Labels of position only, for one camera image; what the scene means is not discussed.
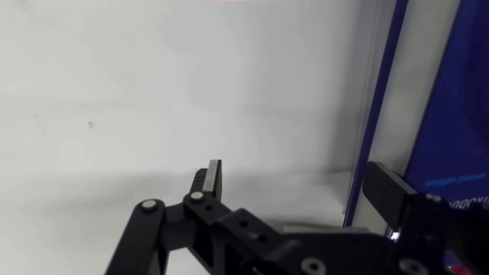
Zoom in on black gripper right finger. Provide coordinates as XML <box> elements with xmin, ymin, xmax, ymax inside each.
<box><xmin>362</xmin><ymin>161</ymin><xmax>452</xmax><ymax>245</ymax></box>

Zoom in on blue book with yellow square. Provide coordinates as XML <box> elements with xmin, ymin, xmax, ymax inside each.
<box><xmin>342</xmin><ymin>0</ymin><xmax>489</xmax><ymax>228</ymax></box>

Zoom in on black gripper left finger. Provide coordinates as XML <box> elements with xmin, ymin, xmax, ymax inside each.
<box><xmin>105</xmin><ymin>158</ymin><xmax>284</xmax><ymax>275</ymax></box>

